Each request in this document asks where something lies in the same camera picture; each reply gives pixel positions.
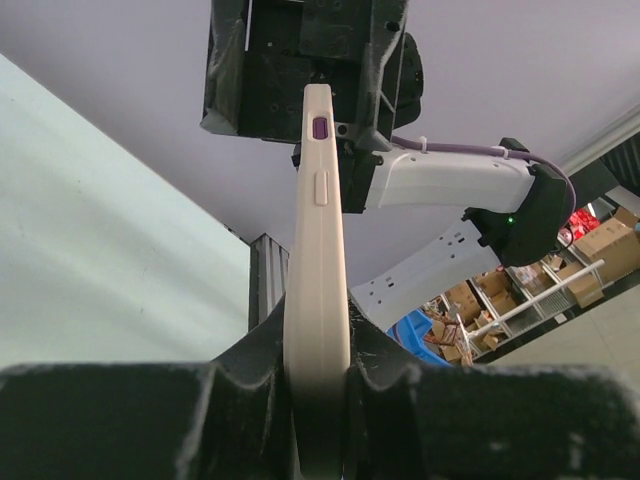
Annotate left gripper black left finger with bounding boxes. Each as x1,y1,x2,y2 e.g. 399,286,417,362
1,305,292,479

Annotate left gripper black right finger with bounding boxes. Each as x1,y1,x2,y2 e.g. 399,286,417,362
344,301,639,479

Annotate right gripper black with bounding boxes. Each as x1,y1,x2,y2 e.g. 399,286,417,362
200,0,424,150

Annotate phone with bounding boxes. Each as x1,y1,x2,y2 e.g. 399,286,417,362
283,84,351,479

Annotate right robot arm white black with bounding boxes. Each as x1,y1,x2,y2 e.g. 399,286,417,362
201,1,576,339

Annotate blue plastic bin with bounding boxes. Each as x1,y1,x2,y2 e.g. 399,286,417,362
386,309,449,366

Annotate cardboard boxes on shelf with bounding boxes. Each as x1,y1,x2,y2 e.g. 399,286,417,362
418,207,639,364

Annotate right aluminium frame post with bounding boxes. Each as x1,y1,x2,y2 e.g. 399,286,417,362
248,233,289,330

